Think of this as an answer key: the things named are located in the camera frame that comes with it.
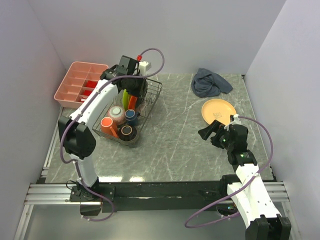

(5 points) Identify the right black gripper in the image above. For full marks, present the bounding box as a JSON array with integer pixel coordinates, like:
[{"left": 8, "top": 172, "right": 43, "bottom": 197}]
[{"left": 197, "top": 119, "right": 234, "bottom": 151}]

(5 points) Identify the black plate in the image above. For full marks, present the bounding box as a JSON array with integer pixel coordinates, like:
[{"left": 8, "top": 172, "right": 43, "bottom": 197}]
[{"left": 135, "top": 96, "right": 148, "bottom": 114}]

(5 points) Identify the orange plate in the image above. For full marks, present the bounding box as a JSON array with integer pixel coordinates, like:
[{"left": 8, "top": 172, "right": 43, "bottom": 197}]
[{"left": 128, "top": 95, "right": 138, "bottom": 110}]

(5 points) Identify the yellow plate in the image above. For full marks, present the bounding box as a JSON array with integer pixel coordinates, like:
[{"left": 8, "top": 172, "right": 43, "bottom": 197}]
[{"left": 201, "top": 99, "right": 237, "bottom": 125}]

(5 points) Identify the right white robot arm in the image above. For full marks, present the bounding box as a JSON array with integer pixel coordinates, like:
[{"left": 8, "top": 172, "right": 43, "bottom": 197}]
[{"left": 198, "top": 116, "right": 292, "bottom": 240}]

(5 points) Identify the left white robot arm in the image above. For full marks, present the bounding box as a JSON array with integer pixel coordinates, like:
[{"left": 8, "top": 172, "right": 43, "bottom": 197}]
[{"left": 58, "top": 55, "right": 147, "bottom": 201}]

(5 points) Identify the green plate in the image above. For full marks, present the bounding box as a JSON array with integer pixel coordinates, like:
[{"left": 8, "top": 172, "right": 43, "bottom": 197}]
[{"left": 122, "top": 89, "right": 131, "bottom": 110}]

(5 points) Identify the blue ceramic mug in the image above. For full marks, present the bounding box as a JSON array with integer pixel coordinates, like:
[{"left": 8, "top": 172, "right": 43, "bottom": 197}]
[{"left": 125, "top": 109, "right": 140, "bottom": 126}]

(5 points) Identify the red patterned white bowl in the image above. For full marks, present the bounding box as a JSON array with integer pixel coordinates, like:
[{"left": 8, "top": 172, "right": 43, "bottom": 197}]
[{"left": 107, "top": 105, "right": 126, "bottom": 126}]

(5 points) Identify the grey-blue crumpled cloth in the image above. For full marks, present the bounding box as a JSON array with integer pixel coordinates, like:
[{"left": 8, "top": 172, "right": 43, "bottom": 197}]
[{"left": 191, "top": 68, "right": 233, "bottom": 98}]

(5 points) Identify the black glazed bowl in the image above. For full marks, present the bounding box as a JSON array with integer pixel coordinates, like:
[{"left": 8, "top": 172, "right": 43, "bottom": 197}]
[{"left": 117, "top": 124, "right": 138, "bottom": 145}]

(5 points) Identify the orange ceramic mug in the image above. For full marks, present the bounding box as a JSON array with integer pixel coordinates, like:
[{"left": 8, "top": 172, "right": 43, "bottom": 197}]
[{"left": 100, "top": 117, "right": 118, "bottom": 138}]

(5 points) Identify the pink plastic divided organizer tray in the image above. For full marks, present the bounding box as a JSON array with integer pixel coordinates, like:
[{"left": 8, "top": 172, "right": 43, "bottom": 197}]
[{"left": 54, "top": 61, "right": 108, "bottom": 109}]

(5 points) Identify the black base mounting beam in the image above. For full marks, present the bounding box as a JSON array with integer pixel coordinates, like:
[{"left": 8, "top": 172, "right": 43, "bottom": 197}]
[{"left": 91, "top": 179, "right": 227, "bottom": 211}]

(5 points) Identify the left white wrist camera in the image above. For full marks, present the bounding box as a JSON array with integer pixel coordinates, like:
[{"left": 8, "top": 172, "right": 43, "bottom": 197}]
[{"left": 138, "top": 61, "right": 152, "bottom": 76}]

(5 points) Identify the black wire dish rack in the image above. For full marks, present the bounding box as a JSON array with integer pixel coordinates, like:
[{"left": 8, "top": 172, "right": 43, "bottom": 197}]
[{"left": 92, "top": 78, "right": 162, "bottom": 146}]

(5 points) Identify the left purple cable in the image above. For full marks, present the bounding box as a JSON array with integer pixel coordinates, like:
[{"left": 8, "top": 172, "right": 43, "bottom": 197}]
[{"left": 59, "top": 47, "right": 166, "bottom": 223}]

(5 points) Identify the purple cable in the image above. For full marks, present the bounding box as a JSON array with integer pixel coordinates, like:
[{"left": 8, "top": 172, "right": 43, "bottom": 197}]
[
  {"left": 59, "top": 47, "right": 166, "bottom": 223},
  {"left": 184, "top": 113, "right": 274, "bottom": 229}
]

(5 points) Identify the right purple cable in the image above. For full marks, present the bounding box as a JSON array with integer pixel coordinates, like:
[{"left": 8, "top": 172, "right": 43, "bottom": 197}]
[{"left": 184, "top": 113, "right": 274, "bottom": 229}]

